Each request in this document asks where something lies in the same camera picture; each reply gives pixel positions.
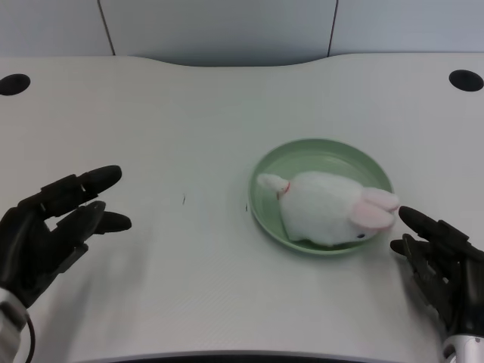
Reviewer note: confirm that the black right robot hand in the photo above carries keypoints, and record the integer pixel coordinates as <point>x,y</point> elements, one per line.
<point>438,261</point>

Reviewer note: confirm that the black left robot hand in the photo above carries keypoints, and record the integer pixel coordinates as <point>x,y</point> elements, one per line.
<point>49,234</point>

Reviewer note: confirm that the white plush rabbit doll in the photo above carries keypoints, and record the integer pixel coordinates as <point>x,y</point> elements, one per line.
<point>332,211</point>

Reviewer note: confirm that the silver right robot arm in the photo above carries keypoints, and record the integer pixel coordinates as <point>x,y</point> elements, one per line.
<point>463,348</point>

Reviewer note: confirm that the green round plate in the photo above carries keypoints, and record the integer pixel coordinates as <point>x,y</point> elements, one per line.
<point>280,170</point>

